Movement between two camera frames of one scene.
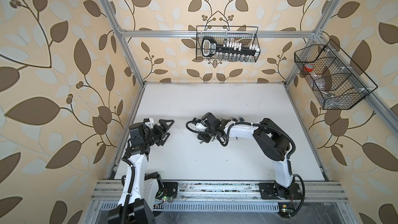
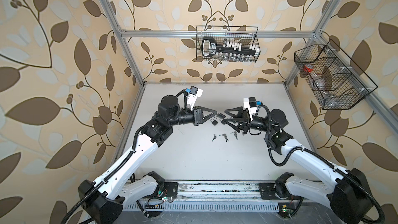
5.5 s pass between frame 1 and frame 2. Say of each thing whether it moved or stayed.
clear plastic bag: stayed
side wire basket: stayed
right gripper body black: moved
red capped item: stayed
